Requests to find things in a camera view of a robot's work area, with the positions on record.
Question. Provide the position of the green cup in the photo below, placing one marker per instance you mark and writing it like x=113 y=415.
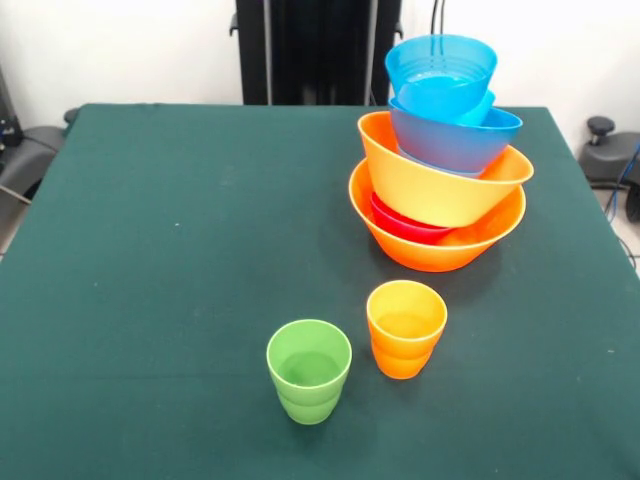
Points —
x=308 y=395

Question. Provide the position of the blue ribbed-bottom bowl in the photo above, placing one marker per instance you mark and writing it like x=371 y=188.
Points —
x=440 y=60

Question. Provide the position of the large blue bowl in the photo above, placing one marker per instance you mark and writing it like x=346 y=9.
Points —
x=445 y=145

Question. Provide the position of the orange cup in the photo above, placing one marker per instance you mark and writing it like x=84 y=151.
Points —
x=405 y=350

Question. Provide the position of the dark green tablecloth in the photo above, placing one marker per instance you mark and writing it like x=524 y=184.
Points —
x=200 y=200

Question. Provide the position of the black pedestal foot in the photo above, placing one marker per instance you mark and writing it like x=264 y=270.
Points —
x=30 y=150
x=610 y=160

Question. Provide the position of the large orange bowl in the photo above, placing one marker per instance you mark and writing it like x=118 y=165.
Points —
x=425 y=195
x=430 y=257

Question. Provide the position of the small magenta bowl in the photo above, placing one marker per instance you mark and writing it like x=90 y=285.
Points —
x=400 y=222

